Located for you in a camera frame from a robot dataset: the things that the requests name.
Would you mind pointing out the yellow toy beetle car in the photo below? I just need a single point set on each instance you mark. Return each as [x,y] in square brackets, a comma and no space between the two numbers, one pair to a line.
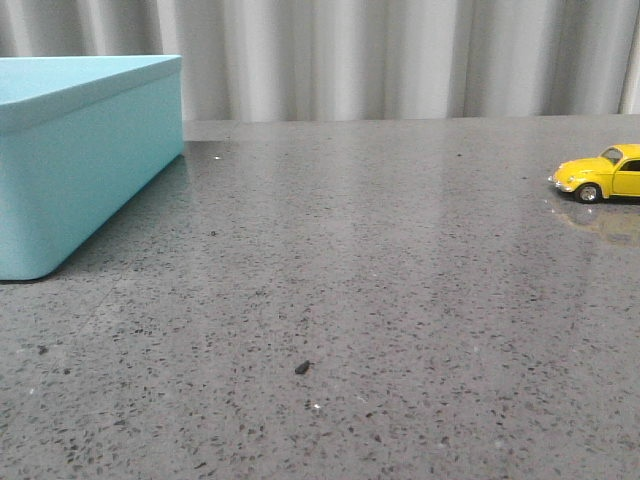
[613,173]

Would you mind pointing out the grey pleated curtain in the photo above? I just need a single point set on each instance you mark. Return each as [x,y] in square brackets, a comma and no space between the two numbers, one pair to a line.
[258,61]

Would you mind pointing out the light blue storage box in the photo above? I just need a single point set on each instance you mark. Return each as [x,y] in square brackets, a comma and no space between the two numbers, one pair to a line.
[80,135]

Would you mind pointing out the small black debris piece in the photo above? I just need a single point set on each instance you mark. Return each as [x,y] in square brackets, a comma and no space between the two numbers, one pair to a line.
[303,367]

